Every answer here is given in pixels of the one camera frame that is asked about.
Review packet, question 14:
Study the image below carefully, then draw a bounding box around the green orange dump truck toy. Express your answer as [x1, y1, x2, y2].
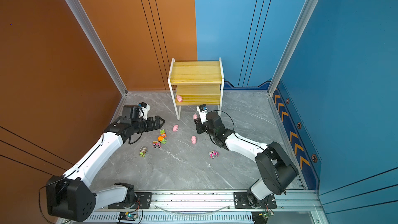
[160, 129, 167, 138]

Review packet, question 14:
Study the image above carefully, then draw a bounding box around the orange green mixer truck toy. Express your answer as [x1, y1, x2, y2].
[158, 136, 167, 144]

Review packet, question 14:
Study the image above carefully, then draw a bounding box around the green circuit board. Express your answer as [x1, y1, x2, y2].
[118, 212, 139, 223]
[251, 209, 275, 224]

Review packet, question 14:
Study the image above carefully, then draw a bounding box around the pink toy truck left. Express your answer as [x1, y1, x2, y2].
[152, 141, 162, 148]

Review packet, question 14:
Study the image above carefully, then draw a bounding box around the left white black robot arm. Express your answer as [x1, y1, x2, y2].
[44, 102, 165, 222]

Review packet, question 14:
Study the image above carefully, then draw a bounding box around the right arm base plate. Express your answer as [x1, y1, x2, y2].
[233, 192, 277, 209]

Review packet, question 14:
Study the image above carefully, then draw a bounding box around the pink toy truck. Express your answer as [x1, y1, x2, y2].
[209, 151, 219, 159]
[152, 141, 162, 148]

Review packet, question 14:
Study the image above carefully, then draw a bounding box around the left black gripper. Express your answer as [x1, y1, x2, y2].
[133, 115, 165, 135]

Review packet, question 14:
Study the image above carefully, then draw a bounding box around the aluminium front rail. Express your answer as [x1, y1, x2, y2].
[60, 189, 324, 212]

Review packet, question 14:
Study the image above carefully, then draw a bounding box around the white frame wooden shelf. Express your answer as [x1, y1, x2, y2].
[167, 58, 225, 120]

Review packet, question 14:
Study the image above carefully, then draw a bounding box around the left green circuit board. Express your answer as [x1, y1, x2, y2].
[118, 212, 139, 223]

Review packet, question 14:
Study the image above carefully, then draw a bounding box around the green beige toy truck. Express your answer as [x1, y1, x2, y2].
[139, 146, 148, 157]

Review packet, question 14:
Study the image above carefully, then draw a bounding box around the right green circuit board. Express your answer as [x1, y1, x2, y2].
[251, 209, 275, 224]

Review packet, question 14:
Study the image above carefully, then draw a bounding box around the pink toy truck right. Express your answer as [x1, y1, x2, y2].
[209, 151, 219, 159]

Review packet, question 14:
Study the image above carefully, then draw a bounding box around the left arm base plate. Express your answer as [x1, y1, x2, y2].
[107, 192, 152, 210]

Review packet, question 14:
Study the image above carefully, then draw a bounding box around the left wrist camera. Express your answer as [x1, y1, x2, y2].
[138, 102, 150, 120]

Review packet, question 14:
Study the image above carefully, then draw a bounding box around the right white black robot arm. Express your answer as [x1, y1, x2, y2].
[193, 110, 299, 208]

